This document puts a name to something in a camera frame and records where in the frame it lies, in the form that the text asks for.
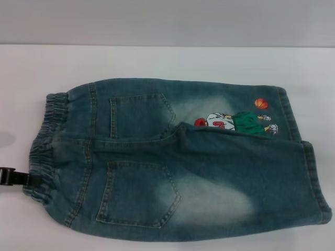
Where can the blue denim shorts cartoon print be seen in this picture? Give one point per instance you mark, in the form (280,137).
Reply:
(209,170)

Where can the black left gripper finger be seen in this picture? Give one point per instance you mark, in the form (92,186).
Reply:
(23,179)

